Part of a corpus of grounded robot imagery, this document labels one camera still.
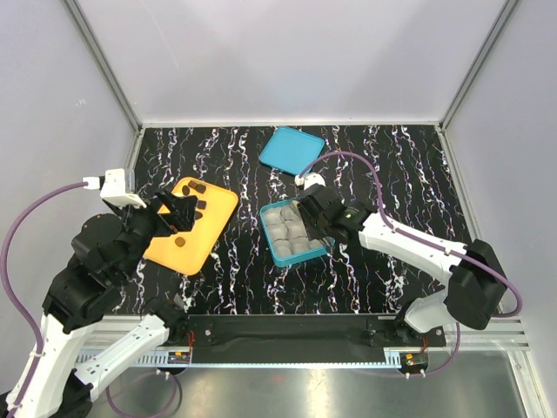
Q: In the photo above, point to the aluminium frame rail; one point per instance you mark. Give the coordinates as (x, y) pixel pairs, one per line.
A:
(91, 42)

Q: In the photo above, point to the left connector module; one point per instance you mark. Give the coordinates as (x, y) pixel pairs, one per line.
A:
(178, 357)

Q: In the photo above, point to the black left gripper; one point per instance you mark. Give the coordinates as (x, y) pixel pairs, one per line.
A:
(184, 206)

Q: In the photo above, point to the teal tin box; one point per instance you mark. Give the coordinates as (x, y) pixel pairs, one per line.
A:
(287, 237)

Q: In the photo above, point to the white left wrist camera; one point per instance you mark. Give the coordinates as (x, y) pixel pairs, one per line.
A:
(116, 187)

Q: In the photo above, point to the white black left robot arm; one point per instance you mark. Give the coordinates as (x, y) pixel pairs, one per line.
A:
(106, 254)

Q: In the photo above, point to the teal tin lid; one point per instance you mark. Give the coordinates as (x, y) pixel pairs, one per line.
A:
(290, 150)

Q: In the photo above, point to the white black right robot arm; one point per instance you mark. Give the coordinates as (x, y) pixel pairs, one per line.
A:
(471, 275)

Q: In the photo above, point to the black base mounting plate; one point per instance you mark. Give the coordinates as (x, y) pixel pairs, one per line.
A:
(297, 339)

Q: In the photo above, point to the orange plastic tray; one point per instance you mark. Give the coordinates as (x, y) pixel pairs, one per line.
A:
(199, 242)

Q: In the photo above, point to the white paper cup liner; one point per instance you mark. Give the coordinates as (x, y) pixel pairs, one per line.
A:
(289, 212)
(282, 248)

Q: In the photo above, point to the orange connector module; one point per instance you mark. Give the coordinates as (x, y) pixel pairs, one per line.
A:
(414, 364)

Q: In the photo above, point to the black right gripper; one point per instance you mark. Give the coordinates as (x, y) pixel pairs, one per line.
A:
(312, 232)

